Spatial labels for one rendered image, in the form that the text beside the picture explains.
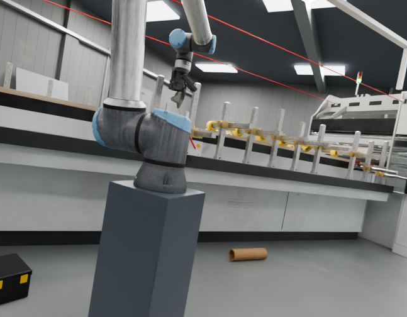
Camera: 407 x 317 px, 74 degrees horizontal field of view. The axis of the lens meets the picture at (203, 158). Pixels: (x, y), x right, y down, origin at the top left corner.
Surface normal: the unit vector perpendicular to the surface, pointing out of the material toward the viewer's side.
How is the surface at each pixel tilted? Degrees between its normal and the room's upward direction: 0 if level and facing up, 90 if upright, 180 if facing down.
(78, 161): 90
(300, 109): 90
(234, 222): 90
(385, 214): 90
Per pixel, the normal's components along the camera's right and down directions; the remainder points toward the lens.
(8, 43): 0.87, 0.18
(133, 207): -0.46, -0.04
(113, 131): -0.22, 0.23
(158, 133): -0.20, 0.00
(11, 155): 0.46, 0.12
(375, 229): -0.87, -0.13
